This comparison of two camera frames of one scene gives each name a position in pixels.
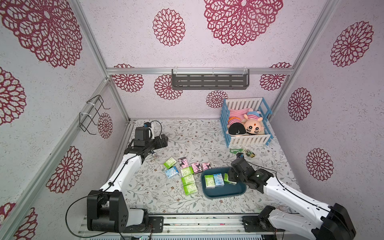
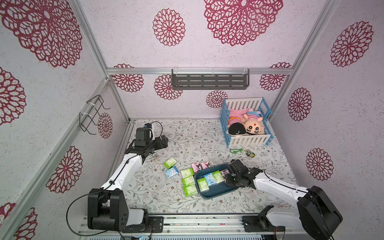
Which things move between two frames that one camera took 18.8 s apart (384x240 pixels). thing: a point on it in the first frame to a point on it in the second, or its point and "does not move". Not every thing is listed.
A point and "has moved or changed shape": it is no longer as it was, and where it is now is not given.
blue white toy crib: [246, 121] does not move
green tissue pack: [187, 171] does not move
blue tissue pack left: [171, 172] does not move
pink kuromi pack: [183, 162] to [225, 172]
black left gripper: [159, 144] does not move
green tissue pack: [187, 180] does not move
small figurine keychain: [250, 153] does not move
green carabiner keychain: [236, 150] does not move
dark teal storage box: [226, 190] has moved or changed shape
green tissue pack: [209, 181] to [203, 184]
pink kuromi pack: [197, 167] does not move
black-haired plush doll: [235, 127] does not move
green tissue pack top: [226, 179] has moved or changed shape
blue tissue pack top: [219, 180] to [209, 179]
